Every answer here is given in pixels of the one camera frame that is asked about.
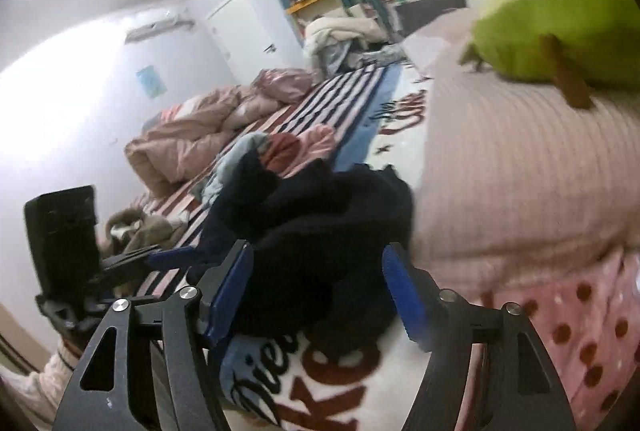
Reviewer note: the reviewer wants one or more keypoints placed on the navy sweater with planet print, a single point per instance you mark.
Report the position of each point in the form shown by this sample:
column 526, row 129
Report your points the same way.
column 325, row 236

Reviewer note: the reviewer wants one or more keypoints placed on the pink knitted pillow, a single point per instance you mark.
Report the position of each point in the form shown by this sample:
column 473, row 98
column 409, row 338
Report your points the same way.
column 500, row 161

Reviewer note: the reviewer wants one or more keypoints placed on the pink quilt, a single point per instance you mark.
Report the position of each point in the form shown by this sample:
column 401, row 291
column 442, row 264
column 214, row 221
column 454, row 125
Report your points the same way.
column 180, row 141

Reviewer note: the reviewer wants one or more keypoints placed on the smooth pink pillow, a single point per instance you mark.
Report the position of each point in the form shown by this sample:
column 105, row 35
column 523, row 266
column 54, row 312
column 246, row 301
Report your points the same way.
column 440, row 36

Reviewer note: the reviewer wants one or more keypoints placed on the white door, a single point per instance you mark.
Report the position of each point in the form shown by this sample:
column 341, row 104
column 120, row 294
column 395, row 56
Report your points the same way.
column 240, row 36

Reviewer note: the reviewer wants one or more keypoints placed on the green avocado plush toy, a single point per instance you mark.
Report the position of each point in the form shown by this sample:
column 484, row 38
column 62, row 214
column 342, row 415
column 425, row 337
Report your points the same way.
column 550, row 21

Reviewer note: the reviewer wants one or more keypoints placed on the light blue garment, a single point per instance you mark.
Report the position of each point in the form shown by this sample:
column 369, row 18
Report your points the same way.
column 232, row 161

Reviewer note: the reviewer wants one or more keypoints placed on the white air conditioner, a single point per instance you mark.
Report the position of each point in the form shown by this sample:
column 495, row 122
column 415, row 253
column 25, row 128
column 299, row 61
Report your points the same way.
column 157, row 28

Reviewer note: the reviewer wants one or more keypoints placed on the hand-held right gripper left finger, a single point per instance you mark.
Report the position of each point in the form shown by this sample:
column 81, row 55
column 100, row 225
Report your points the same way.
column 235, row 283

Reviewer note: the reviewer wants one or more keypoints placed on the pile of pale bedding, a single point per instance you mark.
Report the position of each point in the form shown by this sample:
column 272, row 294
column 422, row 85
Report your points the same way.
column 340, row 38

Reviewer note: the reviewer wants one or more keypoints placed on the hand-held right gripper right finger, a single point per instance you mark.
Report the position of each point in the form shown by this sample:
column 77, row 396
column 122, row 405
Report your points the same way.
column 405, row 298

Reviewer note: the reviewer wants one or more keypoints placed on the blue wall poster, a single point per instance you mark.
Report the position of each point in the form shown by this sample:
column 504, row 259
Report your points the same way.
column 151, row 81

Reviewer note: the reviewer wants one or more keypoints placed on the pink garment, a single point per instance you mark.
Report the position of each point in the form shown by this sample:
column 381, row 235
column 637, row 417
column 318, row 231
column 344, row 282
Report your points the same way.
column 315, row 143

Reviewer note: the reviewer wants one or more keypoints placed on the pink polka dot bed sheet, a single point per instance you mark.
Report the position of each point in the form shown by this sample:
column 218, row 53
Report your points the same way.
column 575, row 336

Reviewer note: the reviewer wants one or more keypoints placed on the person's left forearm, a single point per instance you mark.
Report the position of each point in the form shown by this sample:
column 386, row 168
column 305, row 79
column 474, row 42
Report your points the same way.
column 45, row 386

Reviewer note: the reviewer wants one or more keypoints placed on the striped printed blanket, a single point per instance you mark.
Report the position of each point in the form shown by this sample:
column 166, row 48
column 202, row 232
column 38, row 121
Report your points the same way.
column 395, row 363

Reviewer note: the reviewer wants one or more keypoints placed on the yellow cabinet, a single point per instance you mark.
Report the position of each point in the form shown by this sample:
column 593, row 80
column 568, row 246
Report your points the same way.
column 315, row 1

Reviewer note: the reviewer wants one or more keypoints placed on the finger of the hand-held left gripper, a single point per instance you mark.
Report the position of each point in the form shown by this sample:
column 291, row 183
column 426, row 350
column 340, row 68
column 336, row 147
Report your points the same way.
column 172, row 257

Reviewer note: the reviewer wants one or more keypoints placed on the brown fuzzy garment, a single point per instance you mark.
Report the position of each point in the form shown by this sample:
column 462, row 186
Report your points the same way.
column 150, row 228

